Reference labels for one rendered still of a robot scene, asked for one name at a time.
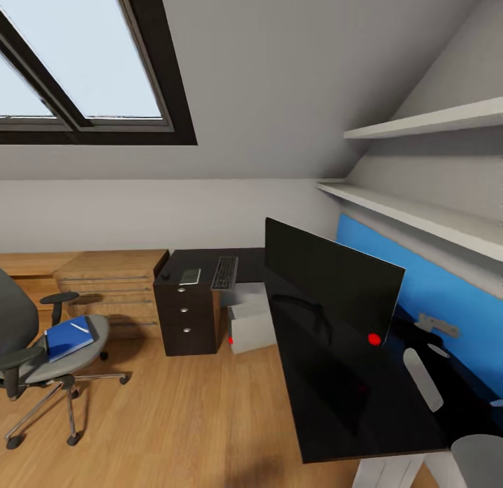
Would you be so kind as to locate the fixed window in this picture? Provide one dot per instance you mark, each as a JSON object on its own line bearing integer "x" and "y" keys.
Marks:
{"x": 90, "y": 72}

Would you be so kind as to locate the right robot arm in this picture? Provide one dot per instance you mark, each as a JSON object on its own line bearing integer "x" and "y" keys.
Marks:
{"x": 465, "y": 421}

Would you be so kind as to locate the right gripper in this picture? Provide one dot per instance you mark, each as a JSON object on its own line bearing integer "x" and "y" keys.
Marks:
{"x": 403, "y": 329}

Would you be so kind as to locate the monitor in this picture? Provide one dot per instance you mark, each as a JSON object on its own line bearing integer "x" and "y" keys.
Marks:
{"x": 357, "y": 287}

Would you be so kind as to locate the folder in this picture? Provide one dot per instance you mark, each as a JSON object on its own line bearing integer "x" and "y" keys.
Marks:
{"x": 65, "y": 338}

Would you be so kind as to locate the swivel chair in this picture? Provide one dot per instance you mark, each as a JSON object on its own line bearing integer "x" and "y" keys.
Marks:
{"x": 25, "y": 364}

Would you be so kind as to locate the notebook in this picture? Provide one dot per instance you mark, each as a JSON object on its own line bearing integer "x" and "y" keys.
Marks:
{"x": 190, "y": 277}

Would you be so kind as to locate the keyboard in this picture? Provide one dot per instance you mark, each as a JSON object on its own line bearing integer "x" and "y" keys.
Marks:
{"x": 225, "y": 276}

